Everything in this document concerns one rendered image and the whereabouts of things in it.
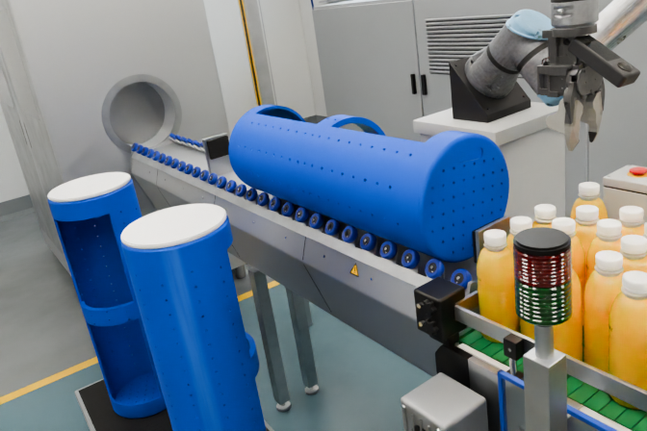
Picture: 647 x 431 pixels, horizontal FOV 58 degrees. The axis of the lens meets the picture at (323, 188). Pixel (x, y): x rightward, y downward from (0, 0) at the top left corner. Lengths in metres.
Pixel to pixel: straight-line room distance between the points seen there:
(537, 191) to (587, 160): 1.19
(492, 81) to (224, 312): 0.96
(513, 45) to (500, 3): 1.45
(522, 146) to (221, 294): 0.90
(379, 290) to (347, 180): 0.28
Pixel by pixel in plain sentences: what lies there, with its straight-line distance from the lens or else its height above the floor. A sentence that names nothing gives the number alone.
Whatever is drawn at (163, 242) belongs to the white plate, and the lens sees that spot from 1.49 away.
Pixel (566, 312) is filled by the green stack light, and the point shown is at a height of 1.17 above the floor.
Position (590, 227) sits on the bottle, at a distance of 1.19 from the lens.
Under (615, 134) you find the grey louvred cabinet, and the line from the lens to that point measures 3.12.
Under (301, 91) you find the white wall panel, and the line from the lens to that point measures 6.95.
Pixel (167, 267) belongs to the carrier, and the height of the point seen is 0.97.
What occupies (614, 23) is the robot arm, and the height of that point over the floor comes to 1.39.
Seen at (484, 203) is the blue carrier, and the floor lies 1.07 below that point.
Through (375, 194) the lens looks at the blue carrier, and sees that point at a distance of 1.30.
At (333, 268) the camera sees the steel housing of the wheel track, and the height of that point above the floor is 0.86.
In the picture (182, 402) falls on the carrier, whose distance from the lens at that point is 1.73.
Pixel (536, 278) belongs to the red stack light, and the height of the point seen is 1.22.
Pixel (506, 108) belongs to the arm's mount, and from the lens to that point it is 1.75.
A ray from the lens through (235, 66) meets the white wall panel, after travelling 6.54.
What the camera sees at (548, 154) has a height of 1.03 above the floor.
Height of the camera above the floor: 1.56
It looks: 19 degrees down
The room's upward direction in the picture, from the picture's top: 9 degrees counter-clockwise
